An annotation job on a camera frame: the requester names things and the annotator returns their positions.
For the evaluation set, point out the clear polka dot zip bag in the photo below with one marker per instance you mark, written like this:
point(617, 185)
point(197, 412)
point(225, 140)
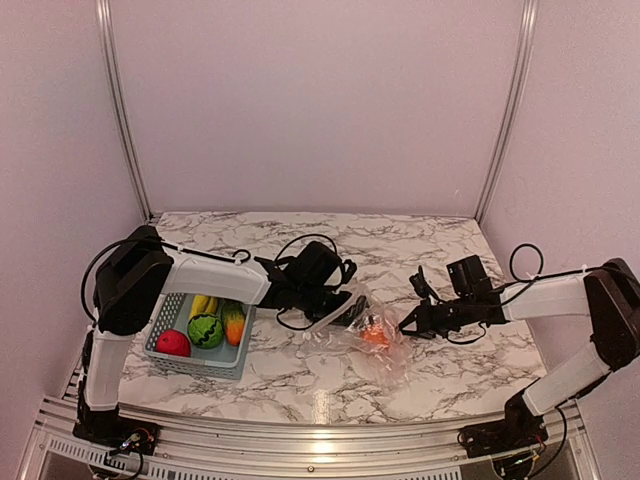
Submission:
point(388, 366)

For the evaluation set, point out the orange green fake mango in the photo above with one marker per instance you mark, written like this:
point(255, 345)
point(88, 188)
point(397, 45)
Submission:
point(233, 319)

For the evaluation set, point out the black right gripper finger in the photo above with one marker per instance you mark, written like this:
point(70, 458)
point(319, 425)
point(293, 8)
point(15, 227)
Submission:
point(420, 316)
point(427, 334)

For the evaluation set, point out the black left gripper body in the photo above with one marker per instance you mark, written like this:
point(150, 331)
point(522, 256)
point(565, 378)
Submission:
point(313, 304)

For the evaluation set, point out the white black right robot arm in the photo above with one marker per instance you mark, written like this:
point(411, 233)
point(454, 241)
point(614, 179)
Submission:
point(605, 296)

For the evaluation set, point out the green fake lettuce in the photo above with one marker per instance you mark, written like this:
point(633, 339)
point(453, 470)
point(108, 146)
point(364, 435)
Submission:
point(205, 331)

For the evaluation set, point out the light blue plastic basket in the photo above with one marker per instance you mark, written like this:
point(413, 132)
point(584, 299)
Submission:
point(224, 361)

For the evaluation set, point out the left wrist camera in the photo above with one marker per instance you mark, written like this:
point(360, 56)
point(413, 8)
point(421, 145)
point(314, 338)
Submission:
point(347, 270)

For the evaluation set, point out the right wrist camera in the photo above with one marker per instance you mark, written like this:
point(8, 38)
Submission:
point(421, 287)

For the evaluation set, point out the orange fake fruit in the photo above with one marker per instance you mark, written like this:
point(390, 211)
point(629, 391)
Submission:
point(375, 334)

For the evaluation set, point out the pink fake fruit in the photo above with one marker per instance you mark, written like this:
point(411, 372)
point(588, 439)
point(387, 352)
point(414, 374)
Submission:
point(173, 342)

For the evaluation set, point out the aluminium frame post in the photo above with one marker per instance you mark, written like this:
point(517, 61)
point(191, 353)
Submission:
point(109, 49)
point(517, 85)

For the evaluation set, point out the right aluminium frame post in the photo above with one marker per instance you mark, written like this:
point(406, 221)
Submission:
point(517, 85)

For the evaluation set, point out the yellow fake banana bunch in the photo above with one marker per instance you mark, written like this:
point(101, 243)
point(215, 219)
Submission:
point(202, 304)

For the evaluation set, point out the front aluminium rail base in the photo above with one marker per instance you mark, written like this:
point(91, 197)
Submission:
point(194, 447)

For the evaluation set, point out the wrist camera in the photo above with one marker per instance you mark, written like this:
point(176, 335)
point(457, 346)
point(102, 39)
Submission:
point(421, 287)
point(347, 270)

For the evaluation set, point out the left aluminium frame post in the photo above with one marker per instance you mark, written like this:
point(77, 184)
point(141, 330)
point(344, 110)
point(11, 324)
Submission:
point(109, 49)

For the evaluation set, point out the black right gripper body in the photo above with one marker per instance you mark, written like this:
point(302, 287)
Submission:
point(452, 319)

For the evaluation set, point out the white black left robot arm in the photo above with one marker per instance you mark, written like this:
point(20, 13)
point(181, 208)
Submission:
point(131, 275)

